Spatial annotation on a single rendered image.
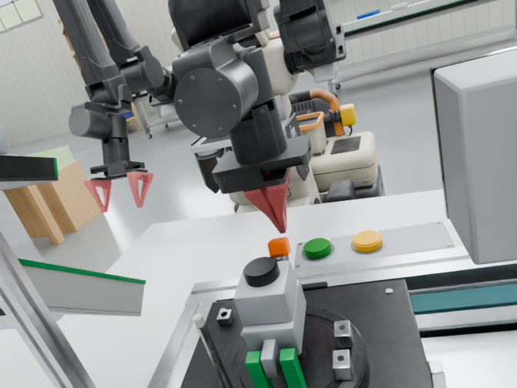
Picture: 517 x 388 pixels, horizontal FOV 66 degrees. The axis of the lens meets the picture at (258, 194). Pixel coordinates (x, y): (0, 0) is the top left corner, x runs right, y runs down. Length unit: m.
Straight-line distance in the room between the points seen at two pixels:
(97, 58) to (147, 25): 8.93
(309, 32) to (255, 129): 0.49
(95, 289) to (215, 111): 0.26
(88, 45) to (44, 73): 10.95
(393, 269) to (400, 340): 0.13
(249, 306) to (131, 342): 0.43
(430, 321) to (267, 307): 0.22
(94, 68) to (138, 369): 0.60
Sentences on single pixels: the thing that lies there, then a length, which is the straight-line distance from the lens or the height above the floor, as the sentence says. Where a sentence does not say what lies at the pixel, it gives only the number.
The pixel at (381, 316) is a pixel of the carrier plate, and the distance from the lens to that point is 0.45.
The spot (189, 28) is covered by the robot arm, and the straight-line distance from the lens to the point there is 0.40.
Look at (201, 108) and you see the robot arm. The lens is 0.33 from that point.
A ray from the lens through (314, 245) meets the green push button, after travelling 0.58.
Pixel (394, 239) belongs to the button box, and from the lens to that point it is 0.58.
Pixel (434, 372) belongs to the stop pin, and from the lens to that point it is 0.41.
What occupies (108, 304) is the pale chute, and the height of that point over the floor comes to 1.04.
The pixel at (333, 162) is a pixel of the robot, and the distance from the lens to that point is 1.34.
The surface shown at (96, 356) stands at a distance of 0.76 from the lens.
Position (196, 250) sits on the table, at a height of 0.86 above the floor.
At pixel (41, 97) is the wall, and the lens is 12.21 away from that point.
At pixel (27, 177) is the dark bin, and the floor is 1.20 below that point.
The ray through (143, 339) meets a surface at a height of 0.86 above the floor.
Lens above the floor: 1.28
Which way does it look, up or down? 23 degrees down
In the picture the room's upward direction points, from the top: 17 degrees counter-clockwise
